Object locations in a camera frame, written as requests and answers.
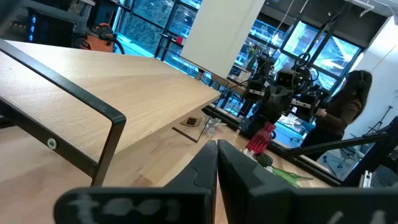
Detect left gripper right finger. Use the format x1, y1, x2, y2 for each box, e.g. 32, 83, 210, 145
217, 139, 398, 224

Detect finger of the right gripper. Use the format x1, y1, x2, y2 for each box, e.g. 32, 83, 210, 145
279, 88, 318, 122
244, 81, 280, 122

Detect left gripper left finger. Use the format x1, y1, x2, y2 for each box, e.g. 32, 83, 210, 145
53, 139, 218, 224

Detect red glass vase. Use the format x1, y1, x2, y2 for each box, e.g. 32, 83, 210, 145
245, 121, 277, 156

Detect black artificial tulip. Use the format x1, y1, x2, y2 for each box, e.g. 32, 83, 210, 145
255, 152, 314, 189

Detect person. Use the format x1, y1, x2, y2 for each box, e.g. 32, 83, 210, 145
300, 70, 373, 161

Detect black tripod stand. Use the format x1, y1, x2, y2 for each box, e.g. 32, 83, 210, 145
366, 105, 394, 134

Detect orange and black vacuum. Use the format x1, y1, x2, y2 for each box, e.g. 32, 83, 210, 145
70, 22, 126, 55

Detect black computer tower blue lights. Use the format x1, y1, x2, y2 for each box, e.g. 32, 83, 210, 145
24, 7, 75, 47

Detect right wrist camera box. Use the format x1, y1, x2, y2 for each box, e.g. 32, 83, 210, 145
275, 70, 297, 90

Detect black aluminium mounting frame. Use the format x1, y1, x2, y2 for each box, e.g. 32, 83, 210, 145
201, 104, 398, 188

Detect wooden shelf with black frame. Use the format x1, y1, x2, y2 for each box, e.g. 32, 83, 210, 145
0, 39, 222, 188

